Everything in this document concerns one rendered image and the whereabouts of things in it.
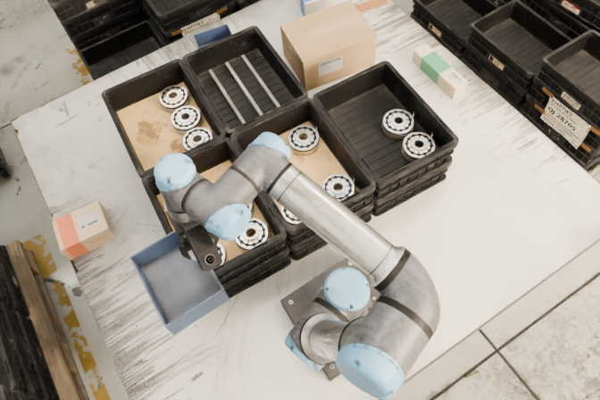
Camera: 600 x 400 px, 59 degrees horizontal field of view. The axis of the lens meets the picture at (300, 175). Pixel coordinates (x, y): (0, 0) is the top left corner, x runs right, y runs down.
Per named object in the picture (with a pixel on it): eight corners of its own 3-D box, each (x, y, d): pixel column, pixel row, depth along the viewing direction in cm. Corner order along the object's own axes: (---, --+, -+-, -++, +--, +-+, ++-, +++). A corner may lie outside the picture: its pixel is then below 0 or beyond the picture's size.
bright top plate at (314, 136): (325, 140, 172) (325, 138, 171) (300, 156, 169) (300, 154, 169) (306, 120, 177) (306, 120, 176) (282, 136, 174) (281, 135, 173)
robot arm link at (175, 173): (174, 193, 93) (141, 169, 96) (185, 223, 102) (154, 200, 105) (205, 164, 96) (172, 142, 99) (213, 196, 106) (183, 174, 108)
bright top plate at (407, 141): (441, 147, 167) (441, 146, 167) (417, 164, 165) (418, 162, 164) (420, 128, 172) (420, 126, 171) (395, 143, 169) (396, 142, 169)
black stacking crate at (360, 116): (454, 162, 170) (460, 141, 160) (376, 204, 164) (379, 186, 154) (384, 83, 189) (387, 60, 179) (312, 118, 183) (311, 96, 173)
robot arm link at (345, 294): (377, 295, 145) (380, 280, 133) (348, 335, 140) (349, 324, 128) (341, 270, 149) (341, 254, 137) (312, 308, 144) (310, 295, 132)
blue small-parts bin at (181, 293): (229, 299, 124) (224, 289, 118) (173, 335, 121) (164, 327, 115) (192, 236, 134) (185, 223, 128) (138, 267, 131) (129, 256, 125)
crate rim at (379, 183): (460, 145, 161) (462, 140, 159) (378, 189, 155) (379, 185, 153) (386, 63, 181) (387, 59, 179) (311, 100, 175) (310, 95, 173)
